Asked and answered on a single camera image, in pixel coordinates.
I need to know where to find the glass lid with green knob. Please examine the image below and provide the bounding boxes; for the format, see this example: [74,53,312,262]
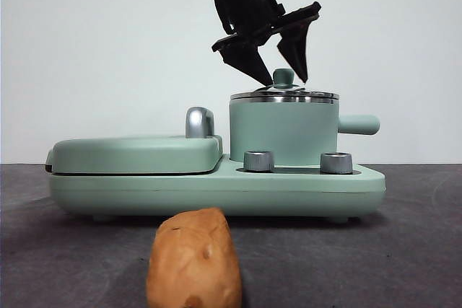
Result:
[230,68,340,102]

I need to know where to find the brown potato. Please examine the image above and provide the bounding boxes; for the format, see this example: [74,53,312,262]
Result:
[146,207,242,308]

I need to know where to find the silver control knob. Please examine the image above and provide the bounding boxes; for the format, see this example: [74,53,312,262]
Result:
[320,151,354,175]
[243,149,277,172]

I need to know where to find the mint green breakfast machine base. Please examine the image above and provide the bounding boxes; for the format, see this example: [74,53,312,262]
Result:
[49,154,387,224]

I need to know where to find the mint green griddle cover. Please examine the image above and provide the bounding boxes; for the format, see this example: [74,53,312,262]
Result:
[45,134,225,175]

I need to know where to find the mint green pot with handle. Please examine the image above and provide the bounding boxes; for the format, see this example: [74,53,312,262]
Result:
[229,93,380,164]

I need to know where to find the silver griddle cover handle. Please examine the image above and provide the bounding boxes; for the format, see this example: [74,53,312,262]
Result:
[186,107,217,139]

